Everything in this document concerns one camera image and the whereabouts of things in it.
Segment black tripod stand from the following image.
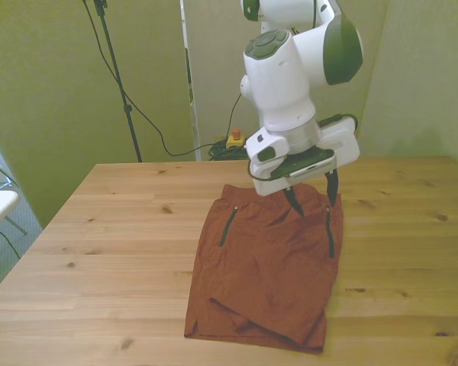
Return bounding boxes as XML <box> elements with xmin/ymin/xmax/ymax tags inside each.
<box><xmin>82</xmin><ymin>0</ymin><xmax>144</xmax><ymax>163</ymax></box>

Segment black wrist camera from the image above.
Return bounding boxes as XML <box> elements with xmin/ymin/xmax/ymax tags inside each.
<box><xmin>270</xmin><ymin>147</ymin><xmax>336</xmax><ymax>181</ymax></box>

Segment white partition panel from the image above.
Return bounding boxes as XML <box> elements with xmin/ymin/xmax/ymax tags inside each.
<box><xmin>179</xmin><ymin>0</ymin><xmax>202</xmax><ymax>162</ymax></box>

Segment long black cable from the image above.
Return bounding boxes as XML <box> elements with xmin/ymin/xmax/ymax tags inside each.
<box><xmin>84</xmin><ymin>0</ymin><xmax>214</xmax><ymax>157</ymax></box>

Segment rust red shorts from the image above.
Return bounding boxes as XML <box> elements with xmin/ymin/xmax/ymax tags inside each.
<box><xmin>183</xmin><ymin>184</ymin><xmax>345</xmax><ymax>355</ymax></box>

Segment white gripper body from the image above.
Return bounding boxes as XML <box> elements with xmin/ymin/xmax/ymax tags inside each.
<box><xmin>250</xmin><ymin>116</ymin><xmax>361</xmax><ymax>197</ymax></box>

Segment yellow emergency stop button box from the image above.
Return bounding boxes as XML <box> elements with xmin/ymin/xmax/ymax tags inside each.
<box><xmin>225</xmin><ymin>129</ymin><xmax>247</xmax><ymax>150</ymax></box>

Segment coiled dark cable bundle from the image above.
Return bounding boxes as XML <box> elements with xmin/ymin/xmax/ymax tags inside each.
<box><xmin>207</xmin><ymin>138</ymin><xmax>253</xmax><ymax>162</ymax></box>

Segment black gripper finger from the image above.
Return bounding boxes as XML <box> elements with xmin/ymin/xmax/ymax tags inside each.
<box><xmin>326</xmin><ymin>170</ymin><xmax>340</xmax><ymax>209</ymax></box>
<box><xmin>285</xmin><ymin>185</ymin><xmax>305</xmax><ymax>218</ymax></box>

